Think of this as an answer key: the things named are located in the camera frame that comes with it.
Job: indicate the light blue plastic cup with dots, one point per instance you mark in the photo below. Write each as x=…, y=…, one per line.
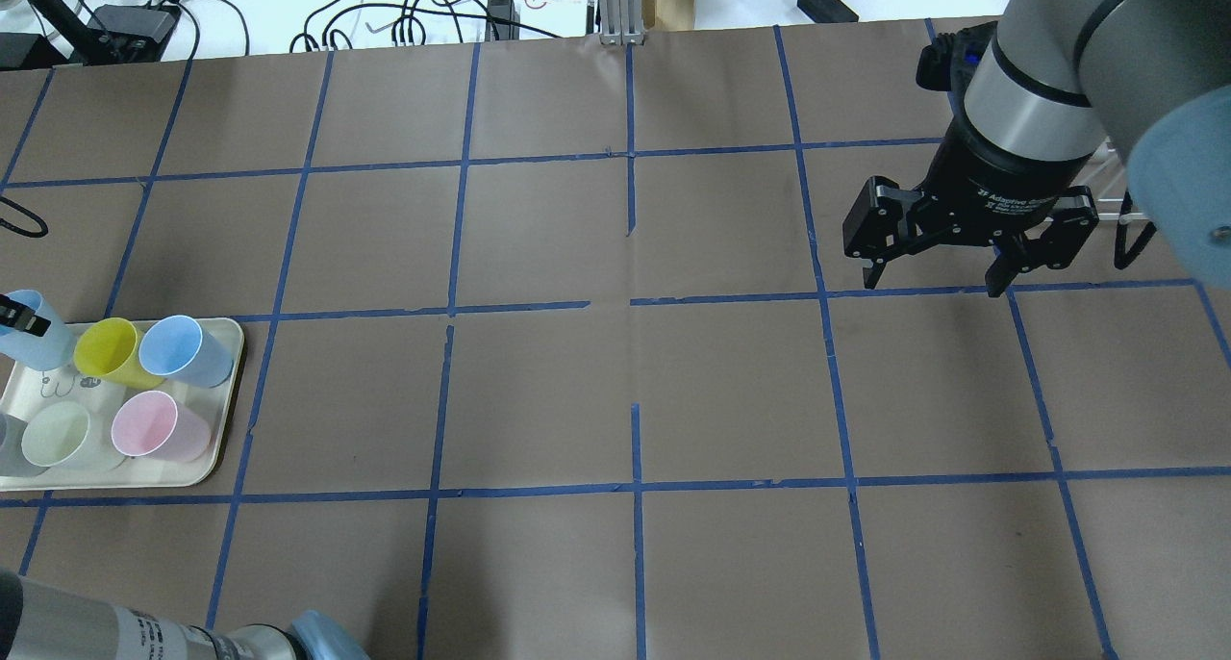
x=49, y=352

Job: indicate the pale green plastic cup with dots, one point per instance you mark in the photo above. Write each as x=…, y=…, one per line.
x=69, y=435

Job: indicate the black power adapter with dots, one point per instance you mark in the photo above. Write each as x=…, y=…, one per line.
x=827, y=11

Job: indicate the grey plastic cup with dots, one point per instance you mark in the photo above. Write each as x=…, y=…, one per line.
x=13, y=462

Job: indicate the pink plastic cup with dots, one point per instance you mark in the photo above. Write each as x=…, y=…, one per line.
x=155, y=425

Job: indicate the yellow plastic cup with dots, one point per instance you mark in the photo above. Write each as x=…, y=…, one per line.
x=109, y=350

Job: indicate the aluminium frame post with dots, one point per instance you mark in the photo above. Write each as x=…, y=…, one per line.
x=620, y=22

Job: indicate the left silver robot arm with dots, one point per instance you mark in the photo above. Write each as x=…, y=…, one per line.
x=42, y=622

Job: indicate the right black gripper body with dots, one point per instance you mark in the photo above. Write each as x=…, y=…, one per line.
x=1000, y=181

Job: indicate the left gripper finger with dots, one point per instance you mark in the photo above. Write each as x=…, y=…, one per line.
x=19, y=312

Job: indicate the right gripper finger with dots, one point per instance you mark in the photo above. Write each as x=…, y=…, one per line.
x=1002, y=272
x=872, y=271

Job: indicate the blue plastic cup on tray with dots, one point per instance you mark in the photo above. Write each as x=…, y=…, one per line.
x=180, y=349

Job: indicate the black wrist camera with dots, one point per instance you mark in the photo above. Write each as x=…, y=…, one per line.
x=949, y=61

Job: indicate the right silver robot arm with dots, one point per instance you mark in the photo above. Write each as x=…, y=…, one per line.
x=1035, y=93

